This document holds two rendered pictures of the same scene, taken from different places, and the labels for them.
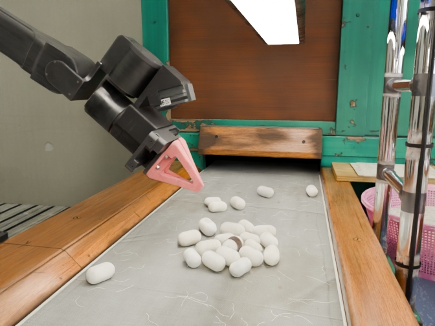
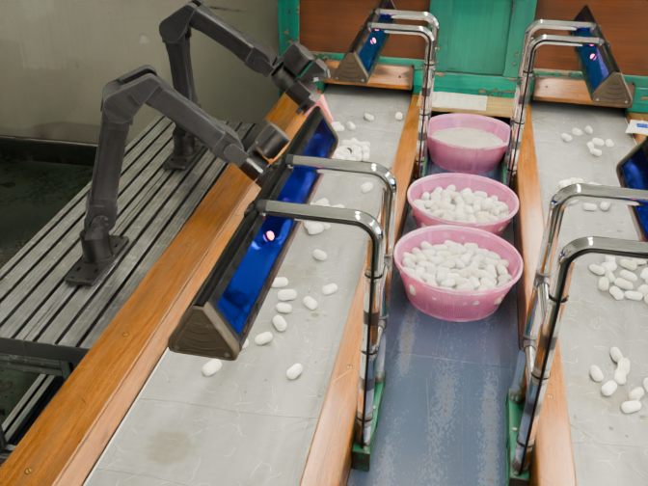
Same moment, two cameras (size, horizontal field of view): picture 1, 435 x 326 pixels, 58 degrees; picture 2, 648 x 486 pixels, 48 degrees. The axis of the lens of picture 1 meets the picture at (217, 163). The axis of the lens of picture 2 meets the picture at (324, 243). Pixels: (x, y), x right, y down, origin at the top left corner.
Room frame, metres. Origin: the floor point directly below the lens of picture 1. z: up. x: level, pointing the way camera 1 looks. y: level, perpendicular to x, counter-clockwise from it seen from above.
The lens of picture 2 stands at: (-1.36, 0.09, 1.56)
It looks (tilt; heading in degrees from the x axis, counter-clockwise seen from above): 31 degrees down; 359
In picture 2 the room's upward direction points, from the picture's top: 1 degrees clockwise
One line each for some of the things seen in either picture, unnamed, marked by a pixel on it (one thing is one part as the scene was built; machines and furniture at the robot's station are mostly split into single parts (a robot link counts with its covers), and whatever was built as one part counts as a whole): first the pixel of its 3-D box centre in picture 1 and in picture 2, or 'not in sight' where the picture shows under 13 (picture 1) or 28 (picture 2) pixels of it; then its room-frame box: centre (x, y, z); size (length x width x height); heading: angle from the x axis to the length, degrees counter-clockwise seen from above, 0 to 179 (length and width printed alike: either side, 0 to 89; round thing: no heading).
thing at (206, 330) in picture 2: not in sight; (273, 202); (-0.44, 0.14, 1.08); 0.62 x 0.08 x 0.07; 168
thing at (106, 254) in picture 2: not in sight; (95, 245); (0.04, 0.57, 0.71); 0.20 x 0.07 x 0.08; 170
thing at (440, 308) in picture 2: not in sight; (455, 275); (-0.09, -0.23, 0.72); 0.27 x 0.27 x 0.10
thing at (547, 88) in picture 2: not in sight; (582, 91); (0.81, -0.77, 0.83); 0.30 x 0.06 x 0.07; 78
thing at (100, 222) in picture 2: not in sight; (95, 219); (0.05, 0.56, 0.77); 0.09 x 0.06 x 0.06; 16
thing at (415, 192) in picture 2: not in sight; (460, 213); (0.19, -0.28, 0.72); 0.27 x 0.27 x 0.10
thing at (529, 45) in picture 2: not in sight; (550, 115); (0.40, -0.54, 0.90); 0.20 x 0.19 x 0.45; 168
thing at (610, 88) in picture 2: not in sight; (597, 47); (0.39, -0.62, 1.08); 0.62 x 0.08 x 0.07; 168
